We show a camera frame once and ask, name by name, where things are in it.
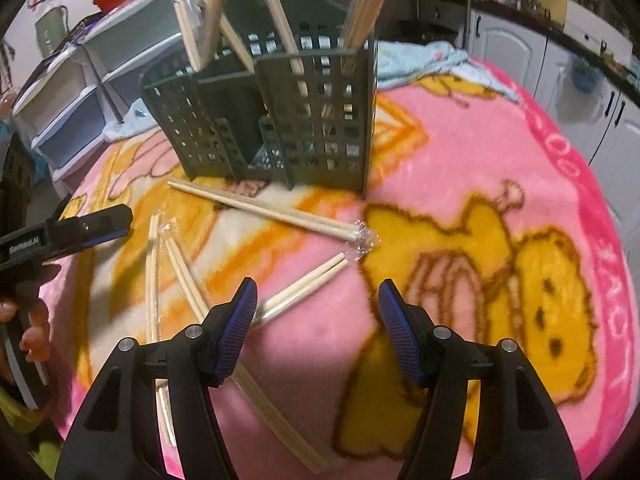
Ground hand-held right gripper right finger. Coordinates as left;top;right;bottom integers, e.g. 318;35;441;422
377;280;583;480

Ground person's left hand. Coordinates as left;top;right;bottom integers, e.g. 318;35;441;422
0;297;53;366

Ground blue hanging basket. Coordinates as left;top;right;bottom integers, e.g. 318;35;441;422
570;55;603;95

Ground yellow green garment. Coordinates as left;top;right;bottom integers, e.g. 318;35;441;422
0;385;61;443

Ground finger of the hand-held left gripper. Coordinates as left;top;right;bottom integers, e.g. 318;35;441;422
42;203;134;263
47;193;74;226

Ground white kitchen cabinets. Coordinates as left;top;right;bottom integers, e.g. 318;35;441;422
467;5;640;241

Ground light blue towel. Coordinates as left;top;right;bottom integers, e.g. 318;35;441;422
102;40;511;143

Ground wooden chopstick pair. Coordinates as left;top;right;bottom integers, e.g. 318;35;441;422
340;0;401;51
167;179;379;261
172;0;203;72
162;235;333;473
182;0;257;74
199;0;237;68
248;253;349;330
247;0;308;98

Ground metal kitchen shelf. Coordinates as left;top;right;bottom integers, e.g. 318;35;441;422
375;0;473;46

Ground green hanging jug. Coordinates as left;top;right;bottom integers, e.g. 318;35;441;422
35;5;71;61

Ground green plastic utensil basket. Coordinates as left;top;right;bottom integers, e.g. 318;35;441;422
140;0;377;196

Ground pink printed blanket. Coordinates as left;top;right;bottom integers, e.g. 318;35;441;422
37;57;640;480

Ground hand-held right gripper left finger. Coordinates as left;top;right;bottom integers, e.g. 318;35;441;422
54;276;259;480

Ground grey blue plastic drawer unit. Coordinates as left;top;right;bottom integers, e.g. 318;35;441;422
80;0;211;126

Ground black kitchen countertop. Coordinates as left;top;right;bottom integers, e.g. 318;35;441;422
470;0;640;91

